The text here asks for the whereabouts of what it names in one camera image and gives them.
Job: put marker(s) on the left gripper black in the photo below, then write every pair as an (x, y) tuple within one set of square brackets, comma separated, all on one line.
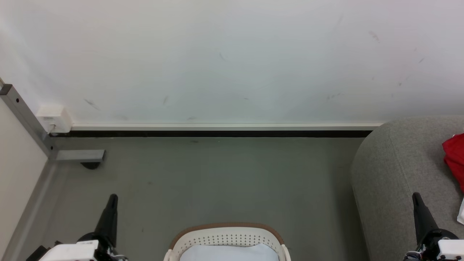
[(107, 250)]

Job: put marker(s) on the grey metal frame leg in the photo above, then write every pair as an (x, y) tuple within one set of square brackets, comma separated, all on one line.
[(25, 116)]

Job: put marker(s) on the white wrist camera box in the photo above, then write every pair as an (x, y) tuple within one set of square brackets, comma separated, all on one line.
[(69, 252), (451, 250)]

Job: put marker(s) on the red clothing item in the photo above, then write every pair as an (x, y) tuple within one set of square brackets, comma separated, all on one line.
[(456, 156)]

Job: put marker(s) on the light blue clothing item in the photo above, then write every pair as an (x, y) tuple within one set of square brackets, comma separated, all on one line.
[(228, 253)]

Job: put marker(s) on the beige partition panel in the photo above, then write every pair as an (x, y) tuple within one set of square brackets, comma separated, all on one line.
[(16, 174)]

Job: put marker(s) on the grey fabric sofa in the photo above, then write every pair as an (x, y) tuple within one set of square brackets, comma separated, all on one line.
[(395, 174)]

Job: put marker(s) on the white clothing item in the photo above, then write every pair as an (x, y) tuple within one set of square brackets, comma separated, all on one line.
[(461, 212)]

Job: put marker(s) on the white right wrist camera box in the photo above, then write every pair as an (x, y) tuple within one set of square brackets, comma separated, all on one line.
[(451, 250)]

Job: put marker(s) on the white wall socket box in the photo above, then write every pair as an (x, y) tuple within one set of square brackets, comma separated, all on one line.
[(54, 117)]

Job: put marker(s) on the black caster wheel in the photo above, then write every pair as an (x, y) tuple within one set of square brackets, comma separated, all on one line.
[(90, 165)]

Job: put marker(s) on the white perforated laundry basket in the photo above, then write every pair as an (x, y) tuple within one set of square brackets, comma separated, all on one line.
[(224, 237)]

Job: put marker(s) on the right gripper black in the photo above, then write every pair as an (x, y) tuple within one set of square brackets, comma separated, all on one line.
[(427, 246)]

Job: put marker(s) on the white and black baseboard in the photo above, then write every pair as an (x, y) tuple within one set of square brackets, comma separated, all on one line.
[(217, 130)]

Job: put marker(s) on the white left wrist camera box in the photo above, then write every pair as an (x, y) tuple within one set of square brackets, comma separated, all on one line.
[(69, 252)]

